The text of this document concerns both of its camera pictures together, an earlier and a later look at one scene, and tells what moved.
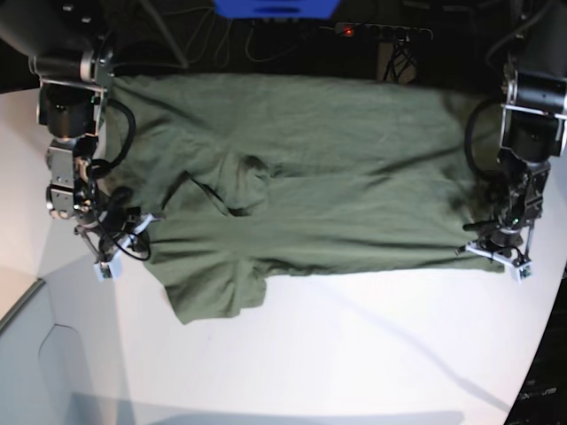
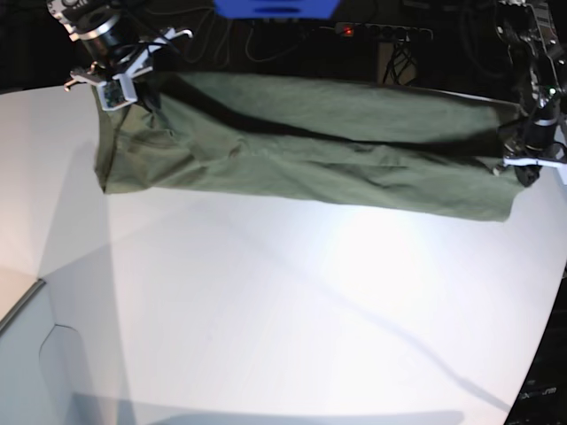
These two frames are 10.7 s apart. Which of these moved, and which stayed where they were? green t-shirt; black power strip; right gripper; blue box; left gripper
Moved: green t-shirt; right gripper; left gripper
Stayed: black power strip; blue box
